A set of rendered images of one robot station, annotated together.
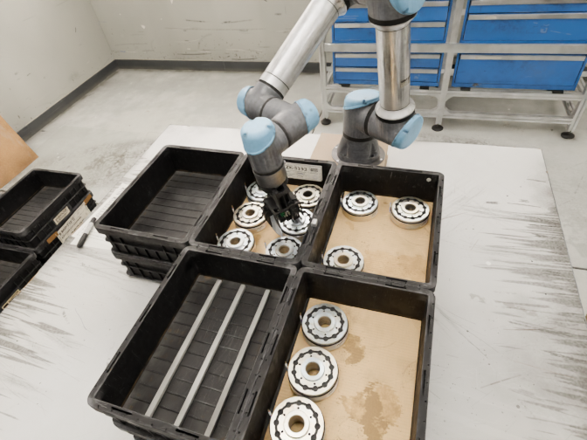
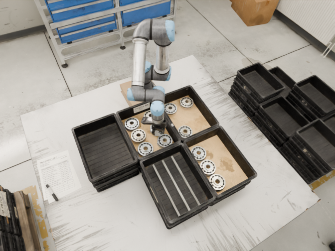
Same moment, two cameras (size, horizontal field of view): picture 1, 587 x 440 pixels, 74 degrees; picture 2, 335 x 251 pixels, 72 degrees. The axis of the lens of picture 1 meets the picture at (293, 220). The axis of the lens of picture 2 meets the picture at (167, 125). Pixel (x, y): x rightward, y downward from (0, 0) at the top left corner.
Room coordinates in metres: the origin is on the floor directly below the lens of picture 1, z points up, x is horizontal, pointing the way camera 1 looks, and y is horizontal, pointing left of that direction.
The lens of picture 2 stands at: (0.23, 0.65, 2.22)
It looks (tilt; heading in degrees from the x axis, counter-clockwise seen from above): 57 degrees down; 305
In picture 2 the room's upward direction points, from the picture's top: 5 degrees clockwise
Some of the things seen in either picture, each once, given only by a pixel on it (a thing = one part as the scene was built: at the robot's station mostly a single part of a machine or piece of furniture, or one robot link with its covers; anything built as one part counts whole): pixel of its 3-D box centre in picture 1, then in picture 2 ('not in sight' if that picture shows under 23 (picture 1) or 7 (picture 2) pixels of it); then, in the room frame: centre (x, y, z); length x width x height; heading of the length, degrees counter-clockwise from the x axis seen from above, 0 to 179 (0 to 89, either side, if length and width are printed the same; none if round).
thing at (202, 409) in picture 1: (210, 341); (175, 182); (0.44, 0.22, 0.87); 0.40 x 0.30 x 0.11; 157
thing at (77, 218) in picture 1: (78, 227); (1, 202); (1.41, 1.02, 0.41); 0.31 x 0.02 x 0.16; 158
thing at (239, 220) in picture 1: (250, 214); (138, 135); (0.83, 0.12, 0.86); 0.10 x 0.10 x 0.01
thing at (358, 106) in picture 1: (362, 112); (144, 71); (1.14, -0.28, 0.96); 0.13 x 0.12 x 0.14; 37
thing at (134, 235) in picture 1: (175, 189); (103, 144); (0.93, 0.34, 0.92); 0.40 x 0.30 x 0.02; 157
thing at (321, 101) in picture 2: not in sight; (307, 106); (-0.04, -1.46, 0.37); 0.40 x 0.30 x 0.45; 158
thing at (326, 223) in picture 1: (377, 231); (185, 115); (0.69, -0.22, 0.87); 0.40 x 0.30 x 0.11; 157
